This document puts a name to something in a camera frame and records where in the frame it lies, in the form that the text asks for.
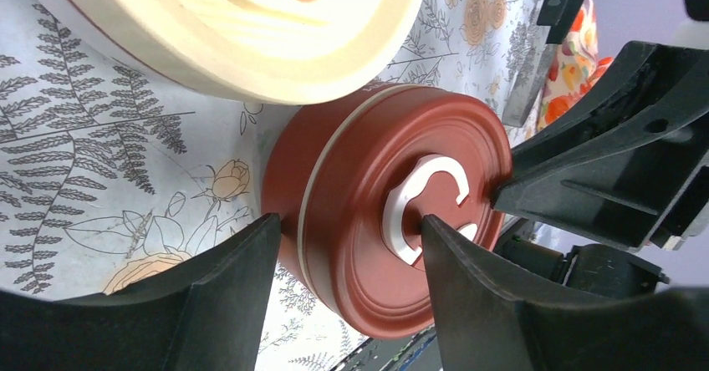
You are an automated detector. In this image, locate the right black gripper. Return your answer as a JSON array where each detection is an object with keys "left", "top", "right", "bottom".
[{"left": 492, "top": 41, "right": 708, "bottom": 299}]

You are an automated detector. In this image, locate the orange floral cloth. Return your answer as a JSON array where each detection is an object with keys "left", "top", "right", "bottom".
[{"left": 537, "top": 0, "right": 614, "bottom": 131}]

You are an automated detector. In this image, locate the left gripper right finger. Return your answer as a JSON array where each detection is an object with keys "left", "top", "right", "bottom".
[{"left": 421, "top": 215, "right": 708, "bottom": 370}]

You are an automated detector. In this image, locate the cream round lid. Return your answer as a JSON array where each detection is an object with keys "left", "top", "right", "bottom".
[{"left": 69, "top": 0, "right": 422, "bottom": 104}]

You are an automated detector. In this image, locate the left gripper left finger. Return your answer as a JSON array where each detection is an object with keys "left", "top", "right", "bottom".
[{"left": 1, "top": 214, "right": 281, "bottom": 370}]

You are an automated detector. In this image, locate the red round lid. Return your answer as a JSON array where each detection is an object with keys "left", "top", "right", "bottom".
[{"left": 296, "top": 84, "right": 512, "bottom": 338}]

